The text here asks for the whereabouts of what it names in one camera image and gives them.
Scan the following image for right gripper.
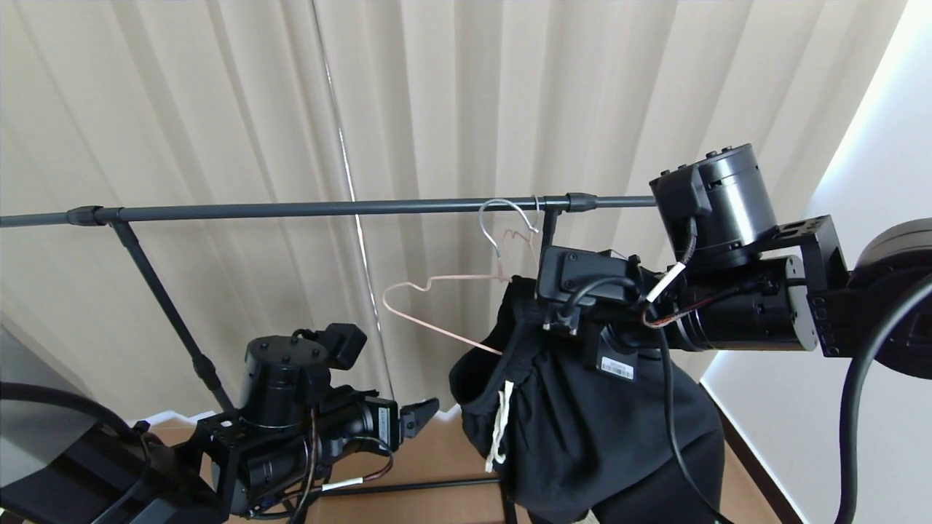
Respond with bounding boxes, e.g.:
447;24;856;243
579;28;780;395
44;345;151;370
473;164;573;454
593;320;685;383

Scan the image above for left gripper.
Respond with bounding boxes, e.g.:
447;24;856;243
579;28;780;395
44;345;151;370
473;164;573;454
320;397;403;461

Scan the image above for black shorts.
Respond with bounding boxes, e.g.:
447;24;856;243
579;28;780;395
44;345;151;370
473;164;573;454
449;275;727;524

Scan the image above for pink clothes hanger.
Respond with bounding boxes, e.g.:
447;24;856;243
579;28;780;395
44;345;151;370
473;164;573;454
382;198;543;357
506;195;545;271

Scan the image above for black clothes rack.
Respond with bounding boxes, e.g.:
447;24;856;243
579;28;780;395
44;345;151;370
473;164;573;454
0;192;656;524

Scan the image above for beige curtain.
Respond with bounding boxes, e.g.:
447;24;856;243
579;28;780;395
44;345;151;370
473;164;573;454
0;0;907;437

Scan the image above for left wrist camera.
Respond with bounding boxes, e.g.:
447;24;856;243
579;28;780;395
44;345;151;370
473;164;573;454
291;323;368;372

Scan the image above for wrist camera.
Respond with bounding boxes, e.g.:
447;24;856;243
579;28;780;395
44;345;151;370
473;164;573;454
291;323;368;372
537;246;643;336

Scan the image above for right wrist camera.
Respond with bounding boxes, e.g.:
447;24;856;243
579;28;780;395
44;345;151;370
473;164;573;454
537;246;643;336

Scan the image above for black cable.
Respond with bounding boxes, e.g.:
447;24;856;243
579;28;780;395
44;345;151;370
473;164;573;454
557;273;932;524
0;382;154;524

